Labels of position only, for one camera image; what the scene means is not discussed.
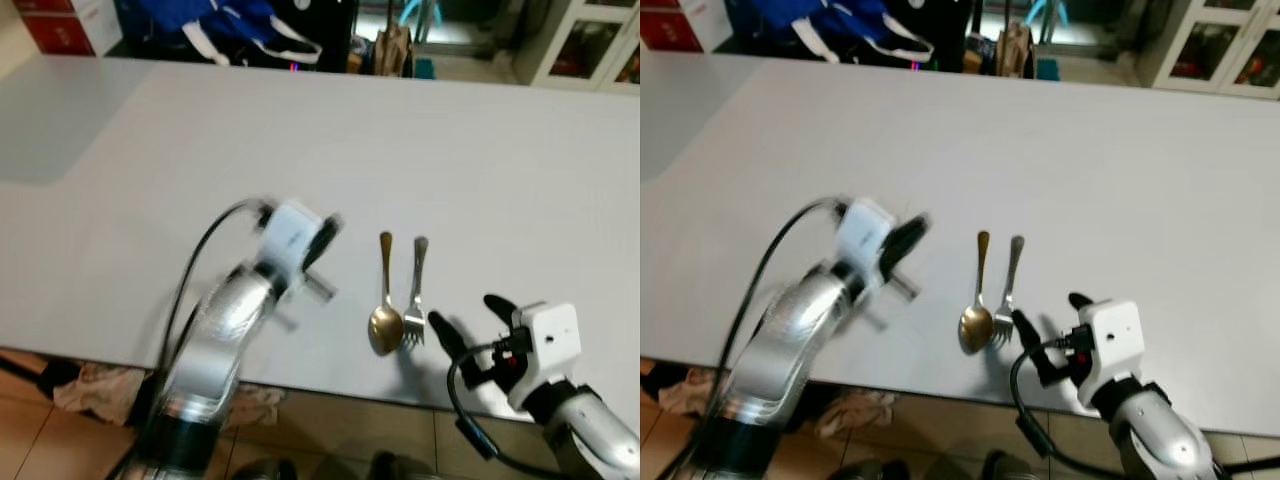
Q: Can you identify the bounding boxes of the silver metal fork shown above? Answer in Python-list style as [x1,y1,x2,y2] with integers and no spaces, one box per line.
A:
[401,235,432,349]
[991,235,1027,349]

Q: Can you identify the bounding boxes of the gold metal spoon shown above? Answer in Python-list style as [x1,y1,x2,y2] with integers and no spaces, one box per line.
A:
[957,230,997,355]
[367,231,406,357]

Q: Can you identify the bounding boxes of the dark right robot foot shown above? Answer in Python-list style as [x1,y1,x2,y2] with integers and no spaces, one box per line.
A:
[369,451,438,480]
[979,449,1043,480]

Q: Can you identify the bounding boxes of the white cloth with logo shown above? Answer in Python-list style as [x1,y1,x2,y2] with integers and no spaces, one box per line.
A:
[228,384,288,432]
[814,389,898,440]

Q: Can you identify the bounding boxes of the beige crumpled cloth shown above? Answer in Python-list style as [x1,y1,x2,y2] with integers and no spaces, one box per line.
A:
[654,364,733,420]
[51,361,148,427]

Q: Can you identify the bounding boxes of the brown paper bag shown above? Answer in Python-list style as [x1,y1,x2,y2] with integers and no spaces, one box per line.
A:
[994,18,1037,80]
[374,18,414,78]

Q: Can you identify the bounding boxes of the black bag with round logo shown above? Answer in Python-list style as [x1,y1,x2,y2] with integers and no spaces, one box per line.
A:
[888,0,977,72]
[268,0,358,72]

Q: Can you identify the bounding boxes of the white glass door cabinet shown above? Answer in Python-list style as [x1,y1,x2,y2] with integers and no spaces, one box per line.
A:
[513,0,641,93]
[1133,0,1280,102]

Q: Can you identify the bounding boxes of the red cardboard box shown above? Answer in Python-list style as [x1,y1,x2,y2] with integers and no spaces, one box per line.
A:
[20,10,98,57]
[640,10,707,54]

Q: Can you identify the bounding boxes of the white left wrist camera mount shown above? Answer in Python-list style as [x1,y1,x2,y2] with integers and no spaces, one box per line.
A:
[834,196,899,278]
[257,199,324,278]

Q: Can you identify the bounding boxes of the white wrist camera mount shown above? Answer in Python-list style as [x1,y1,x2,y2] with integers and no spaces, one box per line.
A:
[834,196,899,278]
[257,199,324,278]
[507,301,584,412]
[1074,299,1145,410]

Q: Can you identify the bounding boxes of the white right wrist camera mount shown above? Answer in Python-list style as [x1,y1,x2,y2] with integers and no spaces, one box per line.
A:
[1074,299,1145,410]
[507,301,584,412]

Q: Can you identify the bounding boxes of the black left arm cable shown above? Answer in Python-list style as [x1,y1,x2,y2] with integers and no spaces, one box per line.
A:
[160,197,273,376]
[728,196,851,401]

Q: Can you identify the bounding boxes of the blue bag with white straps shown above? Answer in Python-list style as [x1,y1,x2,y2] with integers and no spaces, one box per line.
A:
[133,0,323,68]
[748,0,943,68]

